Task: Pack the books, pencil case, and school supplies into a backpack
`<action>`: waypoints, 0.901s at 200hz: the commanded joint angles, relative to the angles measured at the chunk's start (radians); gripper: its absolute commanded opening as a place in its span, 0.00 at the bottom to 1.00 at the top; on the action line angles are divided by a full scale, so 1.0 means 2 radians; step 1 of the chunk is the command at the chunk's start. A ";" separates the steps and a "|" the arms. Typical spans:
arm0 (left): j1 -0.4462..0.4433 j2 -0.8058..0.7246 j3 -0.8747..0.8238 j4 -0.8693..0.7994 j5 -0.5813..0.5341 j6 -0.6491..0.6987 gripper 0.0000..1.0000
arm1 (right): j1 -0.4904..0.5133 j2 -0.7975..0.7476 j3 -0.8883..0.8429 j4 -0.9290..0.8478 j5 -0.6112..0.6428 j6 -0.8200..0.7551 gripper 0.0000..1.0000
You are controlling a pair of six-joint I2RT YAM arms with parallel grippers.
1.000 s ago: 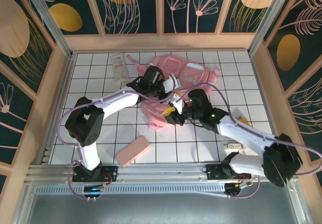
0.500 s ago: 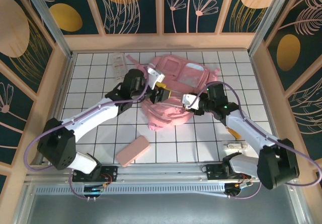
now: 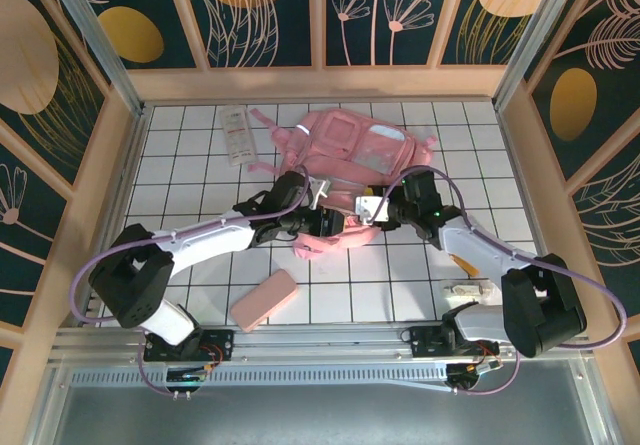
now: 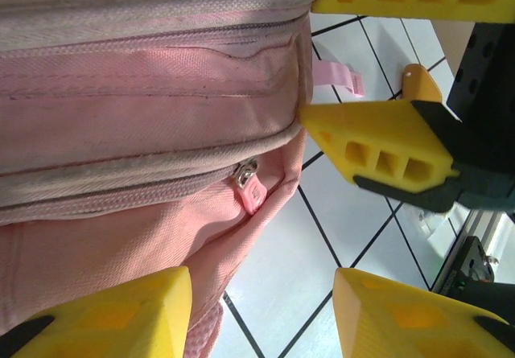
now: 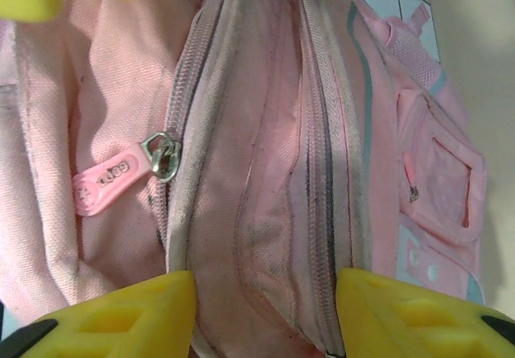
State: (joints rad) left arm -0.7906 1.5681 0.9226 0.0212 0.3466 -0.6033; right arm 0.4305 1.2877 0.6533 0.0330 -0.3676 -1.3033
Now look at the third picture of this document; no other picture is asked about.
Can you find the pink backpack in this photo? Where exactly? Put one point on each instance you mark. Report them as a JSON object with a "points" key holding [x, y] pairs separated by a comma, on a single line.
{"points": [[345, 145]]}

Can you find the yellow snap wallet notebook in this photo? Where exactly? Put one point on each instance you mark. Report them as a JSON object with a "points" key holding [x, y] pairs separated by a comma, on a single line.
{"points": [[462, 263]]}

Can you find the clear packaged ruler set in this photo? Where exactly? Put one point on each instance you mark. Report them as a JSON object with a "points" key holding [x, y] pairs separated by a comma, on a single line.
{"points": [[237, 135]]}

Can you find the small clear plastic box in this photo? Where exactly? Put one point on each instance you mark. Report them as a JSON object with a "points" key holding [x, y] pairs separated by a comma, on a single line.
{"points": [[467, 289]]}

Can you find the pink pencil case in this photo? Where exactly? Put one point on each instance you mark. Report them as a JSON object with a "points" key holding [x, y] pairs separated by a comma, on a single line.
{"points": [[265, 300]]}

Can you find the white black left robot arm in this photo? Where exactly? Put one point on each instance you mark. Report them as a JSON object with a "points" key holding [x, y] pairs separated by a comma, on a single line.
{"points": [[210, 240]]}

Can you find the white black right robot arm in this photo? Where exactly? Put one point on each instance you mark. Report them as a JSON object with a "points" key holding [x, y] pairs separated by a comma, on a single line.
{"points": [[475, 245]]}

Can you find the grey metal panel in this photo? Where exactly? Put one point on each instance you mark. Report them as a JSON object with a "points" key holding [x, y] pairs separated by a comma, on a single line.
{"points": [[320, 417]]}

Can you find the aluminium side rail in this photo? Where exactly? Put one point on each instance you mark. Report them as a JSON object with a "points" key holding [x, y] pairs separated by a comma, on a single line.
{"points": [[115, 215], [535, 205]]}

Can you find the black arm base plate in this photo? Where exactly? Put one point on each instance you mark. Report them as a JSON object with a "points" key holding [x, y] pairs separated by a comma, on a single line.
{"points": [[220, 342], [425, 340]]}

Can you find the aluminium mounting rail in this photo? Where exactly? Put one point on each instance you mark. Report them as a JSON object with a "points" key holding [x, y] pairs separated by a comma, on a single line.
{"points": [[320, 337]]}

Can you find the aluminium corner post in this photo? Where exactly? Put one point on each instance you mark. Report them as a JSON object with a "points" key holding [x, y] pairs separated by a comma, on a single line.
{"points": [[95, 35], [537, 35]]}

